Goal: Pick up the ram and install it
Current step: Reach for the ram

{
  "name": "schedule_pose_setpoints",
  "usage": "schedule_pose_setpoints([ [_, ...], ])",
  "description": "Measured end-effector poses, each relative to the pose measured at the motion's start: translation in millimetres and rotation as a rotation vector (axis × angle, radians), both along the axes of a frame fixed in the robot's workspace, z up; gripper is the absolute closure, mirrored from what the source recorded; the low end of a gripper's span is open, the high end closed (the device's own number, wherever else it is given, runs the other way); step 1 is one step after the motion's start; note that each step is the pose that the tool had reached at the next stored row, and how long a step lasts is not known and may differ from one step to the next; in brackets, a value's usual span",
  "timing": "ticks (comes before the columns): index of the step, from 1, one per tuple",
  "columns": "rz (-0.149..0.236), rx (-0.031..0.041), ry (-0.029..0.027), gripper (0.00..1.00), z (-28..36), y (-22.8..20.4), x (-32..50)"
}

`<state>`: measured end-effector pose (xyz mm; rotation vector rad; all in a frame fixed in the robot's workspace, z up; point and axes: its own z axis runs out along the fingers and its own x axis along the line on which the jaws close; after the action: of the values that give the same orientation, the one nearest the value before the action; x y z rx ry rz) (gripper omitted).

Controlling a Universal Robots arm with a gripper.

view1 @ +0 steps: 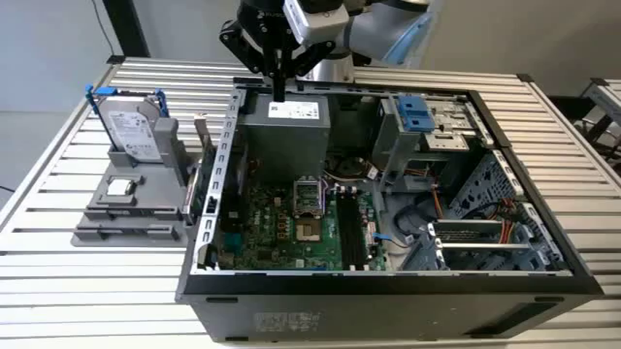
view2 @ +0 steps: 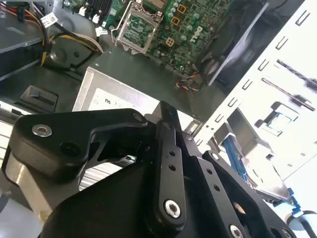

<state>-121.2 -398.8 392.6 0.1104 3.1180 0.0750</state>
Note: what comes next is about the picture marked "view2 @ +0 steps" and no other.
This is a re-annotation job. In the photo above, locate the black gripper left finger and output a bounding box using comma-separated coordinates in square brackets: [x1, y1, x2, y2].
[1, 100, 188, 234]

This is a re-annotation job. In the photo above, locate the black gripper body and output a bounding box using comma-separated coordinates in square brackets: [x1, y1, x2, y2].
[39, 161, 225, 238]

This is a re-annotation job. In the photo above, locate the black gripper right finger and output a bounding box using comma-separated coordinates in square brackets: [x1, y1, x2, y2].
[177, 130, 298, 238]

